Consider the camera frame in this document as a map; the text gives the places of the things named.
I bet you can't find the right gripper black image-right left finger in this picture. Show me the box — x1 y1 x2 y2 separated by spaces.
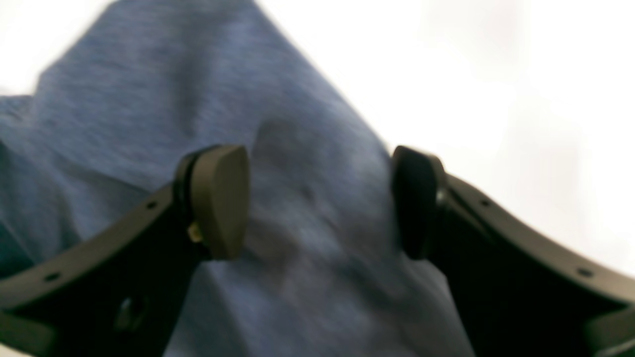
0 145 250 357

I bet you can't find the dark blue T-shirt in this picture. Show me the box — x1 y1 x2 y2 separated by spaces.
0 0 474 357

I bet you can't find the right gripper black image-right right finger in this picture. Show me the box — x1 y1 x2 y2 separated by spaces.
392 145 635 357

